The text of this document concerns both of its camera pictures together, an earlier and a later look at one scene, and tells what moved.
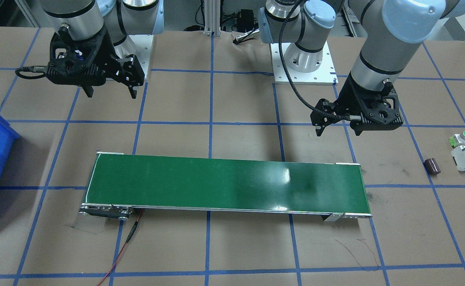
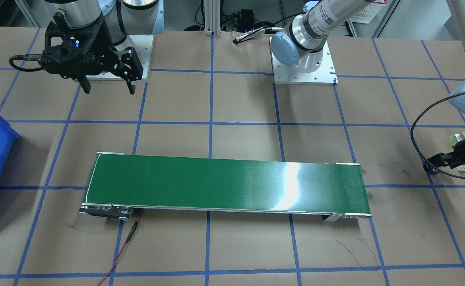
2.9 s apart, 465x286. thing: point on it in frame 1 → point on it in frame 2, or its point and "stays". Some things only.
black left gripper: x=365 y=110 → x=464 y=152
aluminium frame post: x=212 y=13 stays
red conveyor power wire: x=130 y=234 stays
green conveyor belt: x=122 y=184 stays
